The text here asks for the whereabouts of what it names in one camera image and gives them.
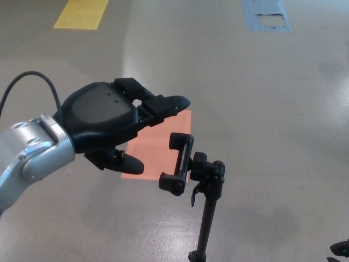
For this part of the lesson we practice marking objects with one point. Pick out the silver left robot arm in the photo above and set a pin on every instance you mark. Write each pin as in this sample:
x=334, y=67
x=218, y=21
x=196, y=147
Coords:
x=30, y=158

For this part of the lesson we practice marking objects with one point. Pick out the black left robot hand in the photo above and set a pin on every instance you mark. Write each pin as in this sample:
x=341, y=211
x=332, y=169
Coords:
x=101, y=114

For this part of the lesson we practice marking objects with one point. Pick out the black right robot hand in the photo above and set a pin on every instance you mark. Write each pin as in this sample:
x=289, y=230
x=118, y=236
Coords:
x=340, y=248

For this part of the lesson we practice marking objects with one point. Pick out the torn blue floor mat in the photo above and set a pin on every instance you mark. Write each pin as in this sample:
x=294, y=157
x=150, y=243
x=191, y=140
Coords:
x=255, y=8

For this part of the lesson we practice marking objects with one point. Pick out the yellow floor mat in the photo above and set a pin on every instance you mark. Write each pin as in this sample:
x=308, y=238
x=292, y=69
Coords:
x=81, y=13

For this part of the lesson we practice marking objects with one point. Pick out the orange floor mat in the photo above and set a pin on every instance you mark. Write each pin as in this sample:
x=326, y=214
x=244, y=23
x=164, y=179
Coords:
x=161, y=152

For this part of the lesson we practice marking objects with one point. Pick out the black phone stand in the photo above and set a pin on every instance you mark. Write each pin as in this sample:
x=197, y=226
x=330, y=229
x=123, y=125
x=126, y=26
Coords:
x=210, y=191

